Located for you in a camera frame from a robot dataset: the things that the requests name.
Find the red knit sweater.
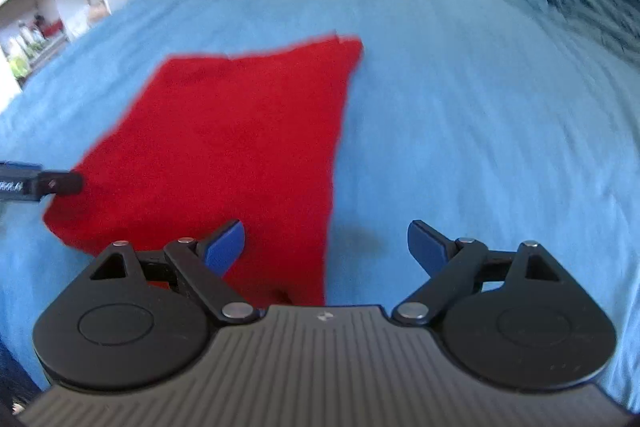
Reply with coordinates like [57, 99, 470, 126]
[43, 36, 362, 307]

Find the blue bed sheet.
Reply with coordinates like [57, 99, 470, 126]
[1, 0, 639, 410]

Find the white shelf desk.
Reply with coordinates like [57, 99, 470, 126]
[1, 0, 129, 108]

